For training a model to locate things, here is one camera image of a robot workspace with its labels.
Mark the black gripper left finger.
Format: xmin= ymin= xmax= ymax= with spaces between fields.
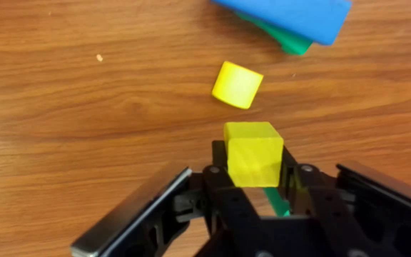
xmin=70 ymin=139 xmax=266 ymax=257

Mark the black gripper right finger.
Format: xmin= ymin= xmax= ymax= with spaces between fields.
xmin=280 ymin=145 xmax=411 ymax=257

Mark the small rounded yellow cube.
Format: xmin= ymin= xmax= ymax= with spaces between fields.
xmin=210 ymin=59 xmax=266 ymax=111

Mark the green flat block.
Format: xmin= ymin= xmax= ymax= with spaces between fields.
xmin=236 ymin=11 xmax=314 ymax=57

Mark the blue block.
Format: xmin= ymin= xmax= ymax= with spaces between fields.
xmin=210 ymin=0 xmax=354 ymax=47

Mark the green cylinder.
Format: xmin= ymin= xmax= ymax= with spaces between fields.
xmin=263 ymin=185 xmax=293 ymax=218

